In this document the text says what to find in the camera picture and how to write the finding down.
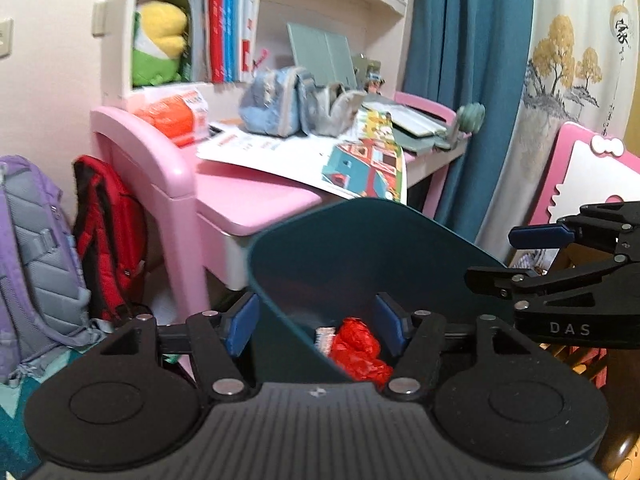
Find red plastic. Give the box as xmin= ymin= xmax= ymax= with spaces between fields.
xmin=329 ymin=318 xmax=393 ymax=389

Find red foam net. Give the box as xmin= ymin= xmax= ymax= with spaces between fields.
xmin=314 ymin=326 xmax=336 ymax=358

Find dark teal trash bin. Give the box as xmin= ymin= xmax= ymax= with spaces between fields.
xmin=247 ymin=198 xmax=513 ymax=384

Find pink white board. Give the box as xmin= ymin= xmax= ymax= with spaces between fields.
xmin=528 ymin=122 xmax=639 ymax=224

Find pink desk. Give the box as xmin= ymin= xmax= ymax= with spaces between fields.
xmin=89 ymin=90 xmax=474 ymax=326

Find red black backpack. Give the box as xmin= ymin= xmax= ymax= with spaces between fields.
xmin=73 ymin=155 xmax=149 ymax=327

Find printed tree curtain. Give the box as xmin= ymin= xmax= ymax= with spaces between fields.
xmin=476 ymin=0 xmax=639 ymax=261

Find purple grey backpack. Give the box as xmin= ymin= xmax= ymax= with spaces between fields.
xmin=1 ymin=155 xmax=103 ymax=386

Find colourful picture book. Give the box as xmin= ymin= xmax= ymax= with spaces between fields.
xmin=196 ymin=108 xmax=407 ymax=204

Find blue curtain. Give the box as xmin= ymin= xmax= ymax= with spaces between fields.
xmin=402 ymin=0 xmax=534 ymax=240

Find orange tissue pack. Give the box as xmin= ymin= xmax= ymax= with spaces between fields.
xmin=134 ymin=90 xmax=209 ymax=148

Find zigzag quilted blanket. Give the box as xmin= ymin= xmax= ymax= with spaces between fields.
xmin=0 ymin=349 xmax=84 ymax=479

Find blue pencil case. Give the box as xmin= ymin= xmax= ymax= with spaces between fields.
xmin=239 ymin=66 xmax=306 ymax=138

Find grey pencil case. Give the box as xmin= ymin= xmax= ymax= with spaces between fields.
xmin=297 ymin=72 xmax=367 ymax=138

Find green tablet case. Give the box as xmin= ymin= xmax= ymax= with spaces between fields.
xmin=286 ymin=23 xmax=358 ymax=89

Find yellow green plush toy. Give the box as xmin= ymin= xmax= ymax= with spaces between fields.
xmin=131 ymin=1 xmax=188 ymax=88

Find white bookshelf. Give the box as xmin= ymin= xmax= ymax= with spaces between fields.
xmin=101 ymin=0 xmax=413 ymax=119

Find row of books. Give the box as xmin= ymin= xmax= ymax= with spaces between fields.
xmin=196 ymin=0 xmax=260 ymax=84

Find green desk crank handle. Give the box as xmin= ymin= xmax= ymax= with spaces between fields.
xmin=446 ymin=102 xmax=486 ymax=148

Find white wall socket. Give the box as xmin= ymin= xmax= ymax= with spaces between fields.
xmin=0 ymin=18 xmax=13 ymax=58

